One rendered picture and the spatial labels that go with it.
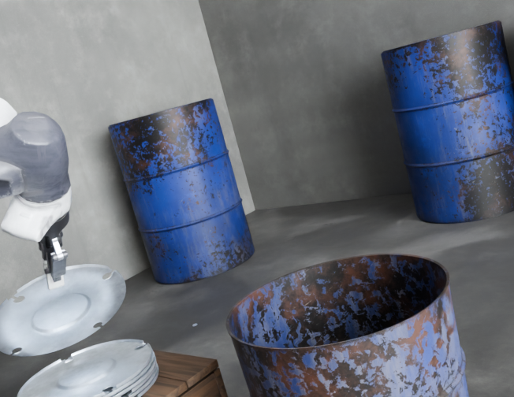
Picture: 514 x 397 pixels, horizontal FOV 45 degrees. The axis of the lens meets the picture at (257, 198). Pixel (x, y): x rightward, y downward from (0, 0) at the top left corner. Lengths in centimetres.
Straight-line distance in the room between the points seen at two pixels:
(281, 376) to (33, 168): 51
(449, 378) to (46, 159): 74
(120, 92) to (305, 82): 118
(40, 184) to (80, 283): 37
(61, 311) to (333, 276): 59
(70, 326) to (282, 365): 57
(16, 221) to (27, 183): 7
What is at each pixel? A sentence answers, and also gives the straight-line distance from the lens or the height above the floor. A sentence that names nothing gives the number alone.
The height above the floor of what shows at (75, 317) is 51.
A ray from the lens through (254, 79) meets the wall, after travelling 435.
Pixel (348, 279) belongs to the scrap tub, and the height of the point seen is 43.
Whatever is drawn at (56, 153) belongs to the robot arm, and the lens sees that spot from 99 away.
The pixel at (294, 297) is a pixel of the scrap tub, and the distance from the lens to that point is 138.
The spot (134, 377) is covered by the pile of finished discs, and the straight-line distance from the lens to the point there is 134.
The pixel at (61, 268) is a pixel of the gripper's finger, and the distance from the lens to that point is 119.
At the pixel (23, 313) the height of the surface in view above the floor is 58.
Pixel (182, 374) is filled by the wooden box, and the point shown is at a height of 35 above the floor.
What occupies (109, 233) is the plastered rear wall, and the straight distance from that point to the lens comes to 366.
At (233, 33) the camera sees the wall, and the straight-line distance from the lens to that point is 440.
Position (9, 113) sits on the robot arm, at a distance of 110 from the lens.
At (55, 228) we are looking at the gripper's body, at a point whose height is 75.
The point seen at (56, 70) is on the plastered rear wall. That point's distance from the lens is 362.
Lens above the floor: 89
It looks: 10 degrees down
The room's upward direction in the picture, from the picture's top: 15 degrees counter-clockwise
